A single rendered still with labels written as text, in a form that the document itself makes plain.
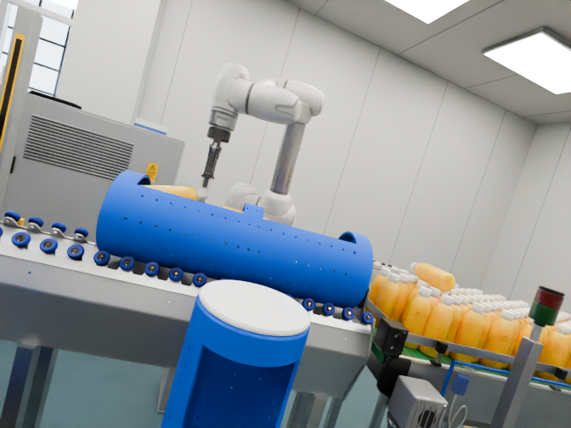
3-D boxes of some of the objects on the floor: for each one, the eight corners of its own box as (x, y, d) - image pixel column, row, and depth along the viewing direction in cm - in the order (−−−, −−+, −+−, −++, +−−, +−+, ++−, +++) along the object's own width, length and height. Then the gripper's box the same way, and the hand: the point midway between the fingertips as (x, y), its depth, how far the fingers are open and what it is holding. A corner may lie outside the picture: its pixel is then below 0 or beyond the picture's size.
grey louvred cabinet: (-154, 242, 241) (-119, 50, 229) (147, 290, 307) (185, 144, 296) (-247, 264, 189) (-209, 19, 178) (138, 317, 256) (183, 141, 244)
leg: (14, 470, 122) (50, 318, 117) (31, 473, 123) (67, 321, 118) (2, 486, 116) (41, 325, 111) (20, 487, 117) (59, 329, 112)
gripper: (211, 128, 114) (195, 193, 116) (206, 121, 98) (188, 195, 99) (231, 135, 115) (215, 198, 117) (231, 128, 99) (212, 202, 101)
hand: (205, 188), depth 108 cm, fingers closed on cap, 4 cm apart
